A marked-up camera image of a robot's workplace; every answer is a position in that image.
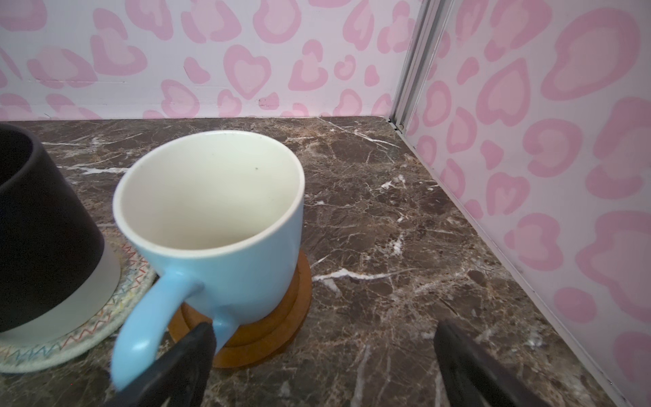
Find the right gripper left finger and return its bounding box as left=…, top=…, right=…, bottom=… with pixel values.
left=105, top=322, right=216, bottom=406

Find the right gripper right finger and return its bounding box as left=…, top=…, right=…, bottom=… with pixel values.
left=433, top=320, right=548, bottom=407

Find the brown wooden saucer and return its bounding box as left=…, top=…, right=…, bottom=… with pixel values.
left=167, top=248, right=314, bottom=370

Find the multicolour woven round coaster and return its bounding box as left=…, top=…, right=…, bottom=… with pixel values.
left=1, top=243, right=155, bottom=374

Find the white mug blue handle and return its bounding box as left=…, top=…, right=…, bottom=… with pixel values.
left=111, top=131, right=305, bottom=390

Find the black mug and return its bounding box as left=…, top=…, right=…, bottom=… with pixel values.
left=1, top=124, right=120, bottom=347

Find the aluminium corner post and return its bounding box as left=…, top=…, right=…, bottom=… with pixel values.
left=388, top=0, right=454, bottom=134

